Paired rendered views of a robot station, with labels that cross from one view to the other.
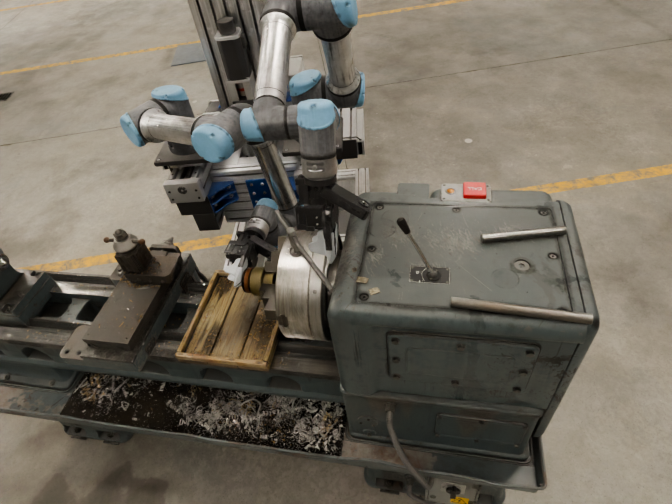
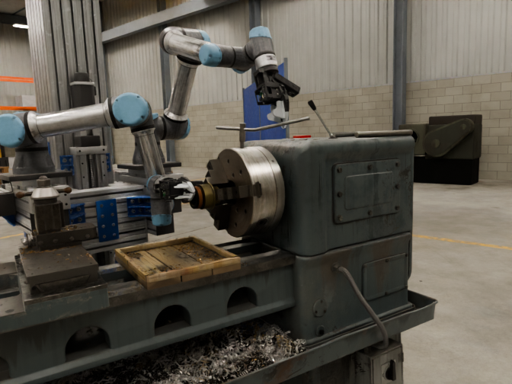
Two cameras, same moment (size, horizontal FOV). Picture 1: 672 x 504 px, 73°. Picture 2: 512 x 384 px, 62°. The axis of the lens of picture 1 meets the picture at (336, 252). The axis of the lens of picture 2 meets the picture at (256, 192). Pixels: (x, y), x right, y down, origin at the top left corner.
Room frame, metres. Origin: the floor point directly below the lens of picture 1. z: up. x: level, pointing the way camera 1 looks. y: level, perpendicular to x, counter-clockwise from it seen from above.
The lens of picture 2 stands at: (-0.15, 1.18, 1.29)
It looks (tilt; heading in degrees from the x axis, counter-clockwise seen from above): 8 degrees down; 312
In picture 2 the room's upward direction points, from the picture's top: 2 degrees counter-clockwise
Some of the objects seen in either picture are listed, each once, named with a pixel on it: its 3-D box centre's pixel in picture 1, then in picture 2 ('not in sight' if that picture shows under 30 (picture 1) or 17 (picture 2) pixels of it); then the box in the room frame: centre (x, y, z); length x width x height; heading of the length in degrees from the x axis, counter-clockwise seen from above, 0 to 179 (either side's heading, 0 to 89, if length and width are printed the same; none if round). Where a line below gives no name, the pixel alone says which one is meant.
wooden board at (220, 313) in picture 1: (239, 316); (174, 258); (0.95, 0.35, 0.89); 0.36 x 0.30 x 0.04; 163
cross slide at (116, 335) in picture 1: (138, 292); (52, 259); (1.07, 0.69, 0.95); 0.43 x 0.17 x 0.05; 163
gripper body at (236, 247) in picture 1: (245, 248); (171, 189); (1.04, 0.28, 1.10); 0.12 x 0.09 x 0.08; 162
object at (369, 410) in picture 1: (438, 397); (326, 329); (0.77, -0.30, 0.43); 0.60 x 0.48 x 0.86; 73
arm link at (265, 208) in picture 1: (263, 215); (159, 185); (1.19, 0.22, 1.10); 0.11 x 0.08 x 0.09; 162
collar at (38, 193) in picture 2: (124, 240); (44, 192); (1.13, 0.67, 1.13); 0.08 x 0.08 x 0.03
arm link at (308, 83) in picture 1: (308, 92); (148, 127); (1.55, 0.01, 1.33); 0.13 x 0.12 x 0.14; 80
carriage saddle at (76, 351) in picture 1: (130, 304); (36, 281); (1.07, 0.74, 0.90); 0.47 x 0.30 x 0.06; 163
